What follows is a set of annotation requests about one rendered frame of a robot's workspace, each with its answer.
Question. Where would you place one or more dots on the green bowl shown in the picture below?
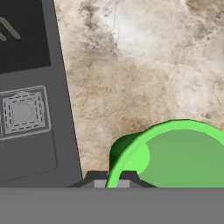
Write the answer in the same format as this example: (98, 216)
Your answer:
(180, 157)

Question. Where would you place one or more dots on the grey sink basin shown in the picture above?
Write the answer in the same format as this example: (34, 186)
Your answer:
(62, 122)

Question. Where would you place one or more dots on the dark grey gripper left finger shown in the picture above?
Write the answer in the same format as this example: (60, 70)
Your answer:
(94, 178)

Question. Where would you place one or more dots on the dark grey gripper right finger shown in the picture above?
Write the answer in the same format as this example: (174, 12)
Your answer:
(132, 179)

